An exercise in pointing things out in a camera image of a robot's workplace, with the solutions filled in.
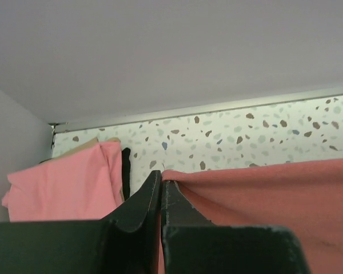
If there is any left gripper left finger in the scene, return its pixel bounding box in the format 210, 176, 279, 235
0, 171, 162, 273

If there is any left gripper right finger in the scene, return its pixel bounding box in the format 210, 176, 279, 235
161, 181, 310, 273

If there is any dusty red t shirt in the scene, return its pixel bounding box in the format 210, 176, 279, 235
162, 159, 343, 273

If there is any folded pink t shirt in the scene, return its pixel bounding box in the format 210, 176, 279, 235
2, 141, 123, 222

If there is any folded black t shirt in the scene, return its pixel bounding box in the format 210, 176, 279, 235
122, 148, 131, 200

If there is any folded beige t shirt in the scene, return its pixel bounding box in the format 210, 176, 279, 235
39, 136, 122, 165

